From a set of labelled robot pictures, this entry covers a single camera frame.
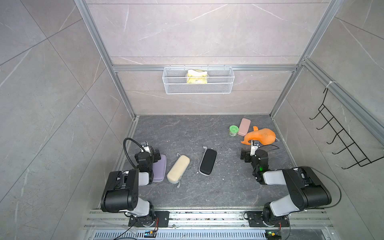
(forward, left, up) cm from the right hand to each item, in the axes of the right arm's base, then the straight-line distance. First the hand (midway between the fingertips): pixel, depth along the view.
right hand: (250, 148), depth 94 cm
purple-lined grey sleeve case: (-12, +58, -3) cm, 59 cm away
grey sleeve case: (-7, +28, -4) cm, 29 cm away
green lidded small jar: (+15, +8, 0) cm, 17 cm away
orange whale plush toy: (+8, -11, +1) cm, 14 cm away
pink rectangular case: (+20, -1, -2) cm, 20 cm away
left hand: (0, +65, +2) cm, 65 cm away
